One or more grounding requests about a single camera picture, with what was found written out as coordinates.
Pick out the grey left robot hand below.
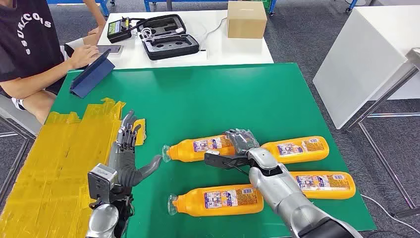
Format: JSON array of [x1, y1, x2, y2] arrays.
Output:
[[107, 110, 163, 196]]

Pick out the person's right hand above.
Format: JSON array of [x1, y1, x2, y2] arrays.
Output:
[[68, 45, 101, 69]]

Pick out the person's left hand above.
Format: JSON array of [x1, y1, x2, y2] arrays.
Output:
[[88, 25, 106, 37]]

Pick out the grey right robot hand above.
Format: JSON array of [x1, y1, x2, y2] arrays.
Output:
[[224, 128, 260, 156]]

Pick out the orange detergent bottle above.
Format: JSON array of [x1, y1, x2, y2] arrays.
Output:
[[290, 171, 357, 200], [261, 136, 330, 164], [161, 134, 237, 163], [167, 187, 264, 218]]

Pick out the black device with green screen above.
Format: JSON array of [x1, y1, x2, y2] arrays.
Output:
[[106, 17, 133, 44]]

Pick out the smartphone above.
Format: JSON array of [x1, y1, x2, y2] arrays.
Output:
[[96, 44, 124, 55]]

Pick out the green table mat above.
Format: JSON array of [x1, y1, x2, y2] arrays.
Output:
[[49, 62, 377, 238]]

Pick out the person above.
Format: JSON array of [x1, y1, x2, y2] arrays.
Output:
[[0, 0, 107, 125]]

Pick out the black foam-lined case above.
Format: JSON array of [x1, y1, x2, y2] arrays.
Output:
[[136, 13, 200, 61]]

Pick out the yellow tape patch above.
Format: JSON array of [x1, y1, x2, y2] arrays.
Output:
[[0, 97, 147, 238]]

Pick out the grey seat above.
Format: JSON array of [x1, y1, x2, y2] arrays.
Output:
[[0, 95, 43, 137]]

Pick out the white table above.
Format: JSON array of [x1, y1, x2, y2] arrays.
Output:
[[97, 9, 274, 70]]

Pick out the cardboard box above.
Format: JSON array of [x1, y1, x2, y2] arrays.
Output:
[[226, 0, 268, 39]]

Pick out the white cabinet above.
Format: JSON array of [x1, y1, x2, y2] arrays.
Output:
[[312, 4, 420, 130]]

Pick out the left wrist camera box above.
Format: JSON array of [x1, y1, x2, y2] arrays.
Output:
[[87, 163, 119, 201]]

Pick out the white charger cable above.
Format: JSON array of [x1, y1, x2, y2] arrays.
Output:
[[141, 27, 186, 42]]

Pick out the grey metal frame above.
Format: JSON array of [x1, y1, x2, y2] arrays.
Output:
[[0, 115, 36, 204]]

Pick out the white cable on table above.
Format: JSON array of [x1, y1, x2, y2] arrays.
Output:
[[198, 16, 229, 50]]

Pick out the steel stand frame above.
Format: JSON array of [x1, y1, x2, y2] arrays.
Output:
[[346, 47, 420, 219]]

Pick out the white floor cable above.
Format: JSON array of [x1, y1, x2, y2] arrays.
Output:
[[360, 193, 420, 235]]

